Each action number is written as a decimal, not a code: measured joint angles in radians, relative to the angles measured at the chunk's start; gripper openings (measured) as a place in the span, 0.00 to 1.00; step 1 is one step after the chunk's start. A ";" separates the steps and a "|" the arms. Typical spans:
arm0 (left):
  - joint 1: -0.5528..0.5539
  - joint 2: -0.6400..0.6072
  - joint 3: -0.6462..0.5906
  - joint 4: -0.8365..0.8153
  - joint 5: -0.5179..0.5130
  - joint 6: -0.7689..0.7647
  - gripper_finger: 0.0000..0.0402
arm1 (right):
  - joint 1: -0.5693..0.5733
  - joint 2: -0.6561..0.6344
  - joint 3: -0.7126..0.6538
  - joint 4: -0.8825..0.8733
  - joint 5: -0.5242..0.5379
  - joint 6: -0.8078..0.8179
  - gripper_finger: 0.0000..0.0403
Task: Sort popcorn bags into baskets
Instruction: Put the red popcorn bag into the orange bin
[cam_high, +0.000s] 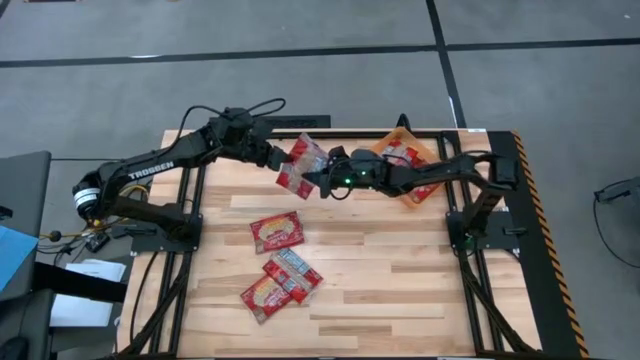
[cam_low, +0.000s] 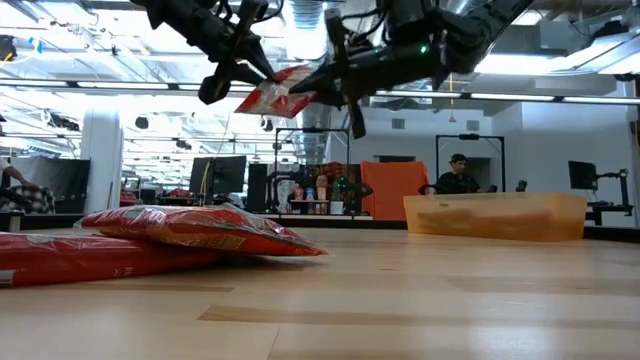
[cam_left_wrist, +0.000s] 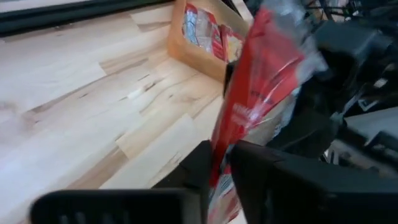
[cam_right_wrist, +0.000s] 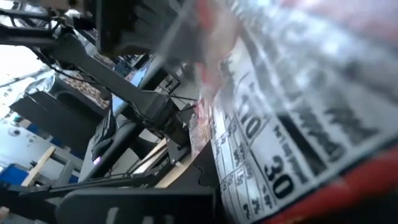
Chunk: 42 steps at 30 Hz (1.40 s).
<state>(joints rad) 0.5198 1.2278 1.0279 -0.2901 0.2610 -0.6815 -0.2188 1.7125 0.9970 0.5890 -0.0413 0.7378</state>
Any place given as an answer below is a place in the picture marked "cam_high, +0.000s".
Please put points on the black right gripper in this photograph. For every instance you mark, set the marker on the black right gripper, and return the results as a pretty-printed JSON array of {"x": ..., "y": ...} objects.
[{"x": 365, "y": 172}]

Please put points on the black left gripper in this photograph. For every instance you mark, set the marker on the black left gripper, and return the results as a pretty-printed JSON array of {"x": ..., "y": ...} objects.
[{"x": 267, "y": 152}]

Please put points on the red popcorn bag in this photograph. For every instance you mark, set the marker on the red popcorn bag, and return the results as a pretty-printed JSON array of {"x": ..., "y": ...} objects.
[
  {"x": 295, "y": 272},
  {"x": 262, "y": 300},
  {"x": 276, "y": 231},
  {"x": 400, "y": 150},
  {"x": 427, "y": 192},
  {"x": 305, "y": 160}
]

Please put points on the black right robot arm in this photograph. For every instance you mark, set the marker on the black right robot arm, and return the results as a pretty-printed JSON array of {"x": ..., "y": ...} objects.
[{"x": 450, "y": 172}]

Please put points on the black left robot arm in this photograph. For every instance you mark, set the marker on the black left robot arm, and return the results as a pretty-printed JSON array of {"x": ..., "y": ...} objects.
[{"x": 150, "y": 170}]

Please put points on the black flat panel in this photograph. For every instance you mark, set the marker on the black flat panel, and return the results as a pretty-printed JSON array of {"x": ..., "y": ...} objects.
[{"x": 300, "y": 121}]

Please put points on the white paper sheet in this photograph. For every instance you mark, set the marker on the white paper sheet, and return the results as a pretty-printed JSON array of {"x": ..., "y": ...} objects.
[{"x": 85, "y": 310}]

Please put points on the blue paper sheet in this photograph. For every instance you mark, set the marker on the blue paper sheet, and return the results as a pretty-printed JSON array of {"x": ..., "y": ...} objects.
[{"x": 12, "y": 250}]

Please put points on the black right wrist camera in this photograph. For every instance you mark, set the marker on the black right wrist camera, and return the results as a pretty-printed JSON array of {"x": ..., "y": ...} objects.
[{"x": 338, "y": 152}]

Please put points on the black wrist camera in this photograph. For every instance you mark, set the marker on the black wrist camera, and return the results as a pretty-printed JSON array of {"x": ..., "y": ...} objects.
[
  {"x": 338, "y": 152},
  {"x": 235, "y": 119}
]

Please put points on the black frame rail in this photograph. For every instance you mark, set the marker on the black frame rail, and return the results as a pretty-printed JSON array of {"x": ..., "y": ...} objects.
[
  {"x": 448, "y": 200},
  {"x": 186, "y": 195},
  {"x": 201, "y": 195},
  {"x": 456, "y": 142},
  {"x": 360, "y": 134}
]

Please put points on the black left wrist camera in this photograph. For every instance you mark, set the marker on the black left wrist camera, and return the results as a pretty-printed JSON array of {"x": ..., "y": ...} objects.
[{"x": 235, "y": 119}]

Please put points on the small black bracket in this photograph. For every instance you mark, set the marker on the small black bracket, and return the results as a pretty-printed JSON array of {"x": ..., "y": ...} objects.
[{"x": 404, "y": 121}]

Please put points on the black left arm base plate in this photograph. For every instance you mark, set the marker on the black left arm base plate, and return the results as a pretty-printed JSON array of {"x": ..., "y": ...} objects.
[{"x": 150, "y": 240}]

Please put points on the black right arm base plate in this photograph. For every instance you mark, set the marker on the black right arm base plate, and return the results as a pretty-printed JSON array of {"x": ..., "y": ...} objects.
[{"x": 500, "y": 230}]

